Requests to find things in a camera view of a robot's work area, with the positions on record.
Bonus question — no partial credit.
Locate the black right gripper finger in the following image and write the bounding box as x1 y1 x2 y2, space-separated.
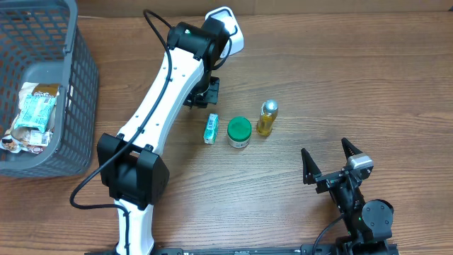
301 148 321 184
341 137 362 159

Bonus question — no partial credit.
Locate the green white Kleenex tissue pack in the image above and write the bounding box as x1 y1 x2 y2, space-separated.
203 113 219 145

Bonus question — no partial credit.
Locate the green lid white jar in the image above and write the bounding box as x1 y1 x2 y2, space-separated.
227 116 252 149

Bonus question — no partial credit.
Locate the yellow oil bottle silver cap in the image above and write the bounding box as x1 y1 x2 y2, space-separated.
256 99 278 136

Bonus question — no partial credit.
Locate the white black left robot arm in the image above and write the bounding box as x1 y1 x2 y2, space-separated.
97 15 243 254

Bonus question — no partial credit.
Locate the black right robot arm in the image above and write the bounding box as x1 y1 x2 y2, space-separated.
301 137 398 254

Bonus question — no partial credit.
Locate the white barcode scanner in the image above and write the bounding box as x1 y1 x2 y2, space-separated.
205 6 244 58

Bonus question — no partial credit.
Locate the brown cardboard back panel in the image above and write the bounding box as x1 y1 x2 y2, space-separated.
76 0 452 17

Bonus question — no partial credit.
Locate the teal snack packet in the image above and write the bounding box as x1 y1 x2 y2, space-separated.
14 95 57 133

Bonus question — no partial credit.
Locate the grey plastic mesh basket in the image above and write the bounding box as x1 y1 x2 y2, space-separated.
1 0 99 177

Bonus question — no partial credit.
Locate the brown snack packet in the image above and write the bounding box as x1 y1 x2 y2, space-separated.
19 82 59 99

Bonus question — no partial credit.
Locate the white labelled snack packet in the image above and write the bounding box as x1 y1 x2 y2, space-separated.
1 127 53 154

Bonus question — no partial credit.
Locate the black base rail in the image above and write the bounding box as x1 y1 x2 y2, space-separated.
84 242 401 255

